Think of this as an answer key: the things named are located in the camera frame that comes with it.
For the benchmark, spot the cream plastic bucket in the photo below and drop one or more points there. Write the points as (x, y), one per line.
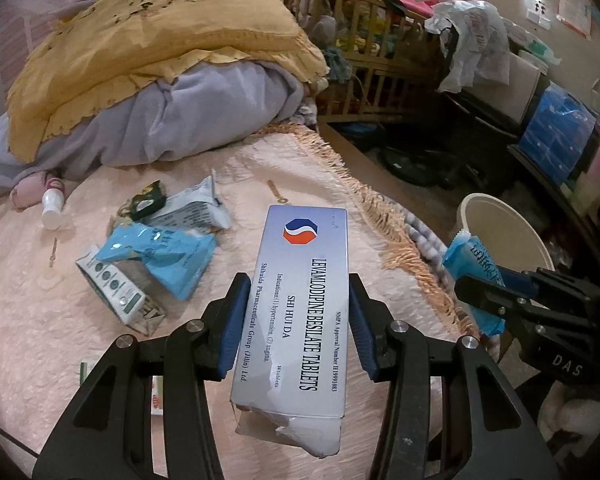
(510, 230)

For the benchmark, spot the yellow frilled pillow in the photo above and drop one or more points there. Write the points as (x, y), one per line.
(155, 45)

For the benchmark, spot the pink cloth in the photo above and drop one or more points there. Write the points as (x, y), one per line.
(27, 192)

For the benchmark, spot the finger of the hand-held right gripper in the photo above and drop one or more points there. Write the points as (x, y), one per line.
(480, 292)
(515, 280)

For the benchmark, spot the magenta cloth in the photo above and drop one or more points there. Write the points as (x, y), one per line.
(410, 4)

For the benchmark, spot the pink fringed bedspread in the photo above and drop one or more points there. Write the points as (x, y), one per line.
(30, 310)

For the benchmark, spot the small white bottle red label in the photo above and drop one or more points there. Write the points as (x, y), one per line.
(51, 212)

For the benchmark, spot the dark blue bag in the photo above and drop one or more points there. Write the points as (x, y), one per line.
(357, 129)

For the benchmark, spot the blue tissue pack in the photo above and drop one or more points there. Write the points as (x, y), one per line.
(555, 135)

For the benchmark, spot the dark green wrapper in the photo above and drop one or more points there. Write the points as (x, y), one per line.
(147, 202)

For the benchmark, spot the white fluffy cloth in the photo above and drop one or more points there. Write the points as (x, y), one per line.
(575, 415)

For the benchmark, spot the teal cloth tie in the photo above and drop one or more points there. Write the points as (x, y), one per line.
(336, 60)

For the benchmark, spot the wooden crib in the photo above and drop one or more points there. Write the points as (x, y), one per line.
(375, 72)

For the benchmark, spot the silver medicine box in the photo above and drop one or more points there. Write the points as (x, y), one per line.
(295, 310)

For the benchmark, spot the grey white snack packet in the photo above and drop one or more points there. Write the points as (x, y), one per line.
(190, 210)

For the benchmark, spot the white green tissue pack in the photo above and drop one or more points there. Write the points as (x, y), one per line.
(537, 47)

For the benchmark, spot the white panel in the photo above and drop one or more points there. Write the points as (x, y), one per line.
(522, 85)

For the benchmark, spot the lilac blanket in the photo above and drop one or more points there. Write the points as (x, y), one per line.
(205, 120)

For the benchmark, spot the blue snack wrapper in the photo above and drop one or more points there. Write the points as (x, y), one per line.
(472, 270)
(165, 255)

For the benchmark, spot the white wall switches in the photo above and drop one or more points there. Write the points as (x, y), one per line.
(539, 10)

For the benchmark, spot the wall poster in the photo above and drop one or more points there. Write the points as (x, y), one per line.
(575, 10)

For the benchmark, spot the green white carton box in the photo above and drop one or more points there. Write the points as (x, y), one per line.
(117, 295)

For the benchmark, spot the black fan base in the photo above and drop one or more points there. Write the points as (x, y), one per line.
(410, 165)

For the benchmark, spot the small white green box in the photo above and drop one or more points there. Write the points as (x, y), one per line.
(156, 400)

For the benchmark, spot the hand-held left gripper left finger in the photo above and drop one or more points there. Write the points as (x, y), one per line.
(232, 330)

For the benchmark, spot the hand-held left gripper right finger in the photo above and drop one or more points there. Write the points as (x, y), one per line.
(362, 335)

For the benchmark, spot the white plastic bag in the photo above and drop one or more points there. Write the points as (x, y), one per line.
(475, 35)

